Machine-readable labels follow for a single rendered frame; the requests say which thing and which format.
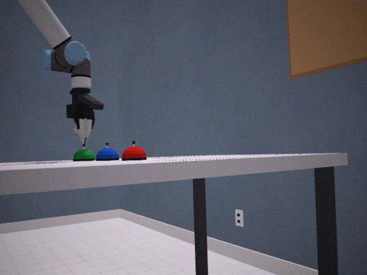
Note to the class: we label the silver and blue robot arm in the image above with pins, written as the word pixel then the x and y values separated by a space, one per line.
pixel 67 53

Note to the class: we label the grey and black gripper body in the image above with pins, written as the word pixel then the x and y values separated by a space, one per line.
pixel 83 110

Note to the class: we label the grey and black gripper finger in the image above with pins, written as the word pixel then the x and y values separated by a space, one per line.
pixel 79 128
pixel 88 126

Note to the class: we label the green bell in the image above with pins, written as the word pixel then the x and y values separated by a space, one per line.
pixel 84 155

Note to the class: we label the red dome bell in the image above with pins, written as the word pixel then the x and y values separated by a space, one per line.
pixel 134 153

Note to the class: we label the blue bell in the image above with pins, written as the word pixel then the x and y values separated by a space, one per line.
pixel 107 154

